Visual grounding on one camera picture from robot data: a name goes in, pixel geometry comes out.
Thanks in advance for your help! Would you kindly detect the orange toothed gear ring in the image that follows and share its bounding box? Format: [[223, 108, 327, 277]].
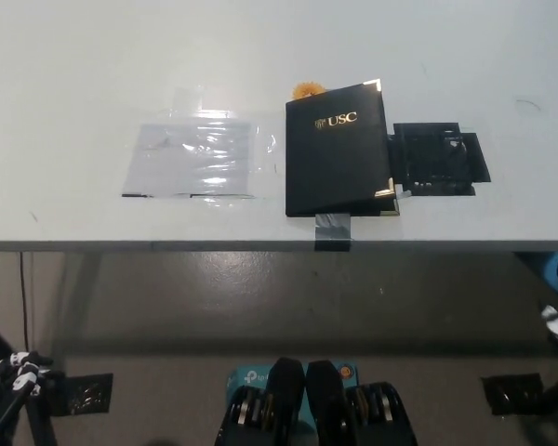
[[291, 82, 327, 100]]

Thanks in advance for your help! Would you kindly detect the teal tp-link box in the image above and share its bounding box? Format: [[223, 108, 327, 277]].
[[224, 361, 362, 422]]

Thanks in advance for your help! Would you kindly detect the blue round object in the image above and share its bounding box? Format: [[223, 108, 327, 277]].
[[540, 251, 558, 295]]

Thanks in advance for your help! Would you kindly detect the black square frame fixture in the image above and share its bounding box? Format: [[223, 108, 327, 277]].
[[386, 121, 493, 198]]

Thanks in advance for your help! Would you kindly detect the clear plastic sheet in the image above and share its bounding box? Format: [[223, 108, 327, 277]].
[[121, 121, 258, 200]]

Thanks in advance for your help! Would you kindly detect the black USC diary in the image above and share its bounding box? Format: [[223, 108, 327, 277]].
[[284, 78, 401, 218]]

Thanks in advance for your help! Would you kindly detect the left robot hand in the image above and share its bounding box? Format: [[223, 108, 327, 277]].
[[0, 351, 54, 440]]

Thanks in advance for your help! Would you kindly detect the thin black cable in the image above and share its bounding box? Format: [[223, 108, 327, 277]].
[[19, 250, 30, 353]]

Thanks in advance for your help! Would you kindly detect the black floor tape patch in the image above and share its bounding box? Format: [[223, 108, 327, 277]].
[[50, 372, 114, 416], [480, 372, 546, 416]]

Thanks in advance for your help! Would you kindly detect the grey duct tape strip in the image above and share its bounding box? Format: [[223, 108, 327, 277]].
[[313, 214, 353, 254]]

